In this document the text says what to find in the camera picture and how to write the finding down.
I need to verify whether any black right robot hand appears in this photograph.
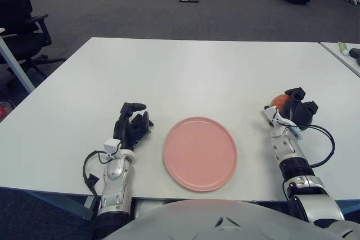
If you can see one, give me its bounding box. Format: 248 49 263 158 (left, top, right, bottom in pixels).
277 87 319 132

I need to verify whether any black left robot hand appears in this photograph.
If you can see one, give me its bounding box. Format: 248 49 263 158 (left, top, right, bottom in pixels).
113 101 155 151

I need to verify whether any red apple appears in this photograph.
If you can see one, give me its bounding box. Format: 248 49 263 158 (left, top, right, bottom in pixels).
270 94 289 111

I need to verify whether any pink round plate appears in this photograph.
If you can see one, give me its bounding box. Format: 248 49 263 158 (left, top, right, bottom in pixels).
163 116 239 193

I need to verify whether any grey slanted table leg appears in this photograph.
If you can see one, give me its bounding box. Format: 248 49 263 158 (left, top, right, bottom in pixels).
0 28 36 94

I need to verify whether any grey robot torso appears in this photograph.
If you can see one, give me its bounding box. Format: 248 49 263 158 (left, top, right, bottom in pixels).
103 199 343 240

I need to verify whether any black office chair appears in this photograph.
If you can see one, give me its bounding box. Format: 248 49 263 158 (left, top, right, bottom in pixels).
0 0 67 89

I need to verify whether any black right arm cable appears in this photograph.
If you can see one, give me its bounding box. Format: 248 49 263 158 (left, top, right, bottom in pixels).
292 124 336 167

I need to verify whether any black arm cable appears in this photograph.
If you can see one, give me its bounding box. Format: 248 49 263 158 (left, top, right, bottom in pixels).
82 150 109 201
292 124 336 167

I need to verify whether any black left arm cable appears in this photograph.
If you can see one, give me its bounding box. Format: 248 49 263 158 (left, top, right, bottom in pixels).
82 150 109 201

